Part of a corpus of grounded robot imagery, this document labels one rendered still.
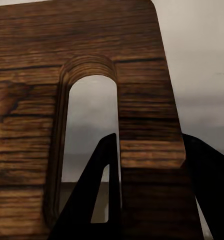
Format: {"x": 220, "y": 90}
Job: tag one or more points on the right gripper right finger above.
{"x": 206, "y": 167}

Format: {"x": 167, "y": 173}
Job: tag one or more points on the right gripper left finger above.
{"x": 74, "y": 222}

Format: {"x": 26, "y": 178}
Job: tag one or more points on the cutting board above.
{"x": 45, "y": 47}

